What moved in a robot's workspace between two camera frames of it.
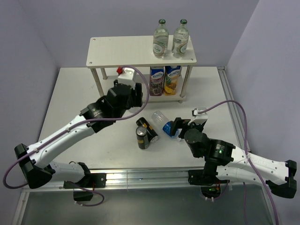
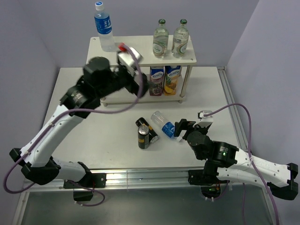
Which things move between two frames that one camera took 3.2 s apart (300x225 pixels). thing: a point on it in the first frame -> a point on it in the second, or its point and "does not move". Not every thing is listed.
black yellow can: (153, 137) does not move
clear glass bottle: (180, 40) does not move
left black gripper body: (131, 103) -> (119, 79)
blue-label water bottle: (159, 117) does not move
